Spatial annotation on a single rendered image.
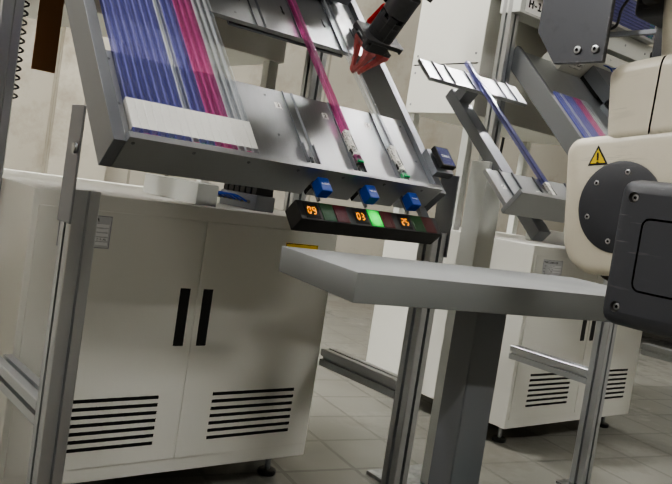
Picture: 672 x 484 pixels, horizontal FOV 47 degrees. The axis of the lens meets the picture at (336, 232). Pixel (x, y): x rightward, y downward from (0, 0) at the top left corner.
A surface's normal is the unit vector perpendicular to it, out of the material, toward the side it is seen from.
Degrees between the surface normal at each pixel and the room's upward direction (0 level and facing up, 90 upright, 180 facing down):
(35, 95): 90
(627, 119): 90
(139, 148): 137
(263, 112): 48
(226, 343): 90
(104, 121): 90
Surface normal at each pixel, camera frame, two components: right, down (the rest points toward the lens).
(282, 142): 0.56, -0.56
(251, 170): 0.31, 0.82
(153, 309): 0.62, 0.14
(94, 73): -0.77, -0.08
